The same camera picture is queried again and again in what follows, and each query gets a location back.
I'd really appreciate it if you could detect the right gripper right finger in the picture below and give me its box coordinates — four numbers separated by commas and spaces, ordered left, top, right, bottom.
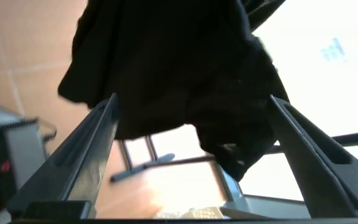
265, 95, 358, 218

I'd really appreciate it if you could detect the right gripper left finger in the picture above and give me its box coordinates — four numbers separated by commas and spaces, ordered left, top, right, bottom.
6, 92, 120, 218

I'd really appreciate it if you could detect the black T-shirt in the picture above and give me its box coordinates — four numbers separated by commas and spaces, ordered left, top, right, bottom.
57, 0, 290, 183

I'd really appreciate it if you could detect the black clothes rack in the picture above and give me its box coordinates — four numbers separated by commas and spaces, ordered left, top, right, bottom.
109, 129, 358, 184

